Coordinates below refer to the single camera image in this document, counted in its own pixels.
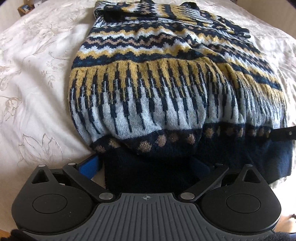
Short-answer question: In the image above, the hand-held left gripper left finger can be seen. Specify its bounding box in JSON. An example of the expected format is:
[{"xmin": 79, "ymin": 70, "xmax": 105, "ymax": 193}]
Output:
[{"xmin": 30, "ymin": 155, "xmax": 116, "ymax": 202}]

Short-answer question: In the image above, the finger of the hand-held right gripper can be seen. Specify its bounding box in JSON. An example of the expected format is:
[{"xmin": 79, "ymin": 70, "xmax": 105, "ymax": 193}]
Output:
[{"xmin": 269, "ymin": 126, "xmax": 296, "ymax": 142}]

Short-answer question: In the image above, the patterned knit sweater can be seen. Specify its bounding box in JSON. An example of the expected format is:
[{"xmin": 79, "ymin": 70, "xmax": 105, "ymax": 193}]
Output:
[{"xmin": 68, "ymin": 0, "xmax": 294, "ymax": 193}]

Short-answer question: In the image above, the wooden photo frame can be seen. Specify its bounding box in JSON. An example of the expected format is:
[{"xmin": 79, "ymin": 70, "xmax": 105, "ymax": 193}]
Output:
[{"xmin": 18, "ymin": 3, "xmax": 37, "ymax": 16}]

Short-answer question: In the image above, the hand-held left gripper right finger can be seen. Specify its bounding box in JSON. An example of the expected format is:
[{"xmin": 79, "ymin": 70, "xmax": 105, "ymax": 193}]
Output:
[{"xmin": 178, "ymin": 157, "xmax": 264, "ymax": 202}]

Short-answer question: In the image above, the bed with white floral bedspread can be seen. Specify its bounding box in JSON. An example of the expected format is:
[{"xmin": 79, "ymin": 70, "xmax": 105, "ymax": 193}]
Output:
[{"xmin": 0, "ymin": 0, "xmax": 296, "ymax": 197}]

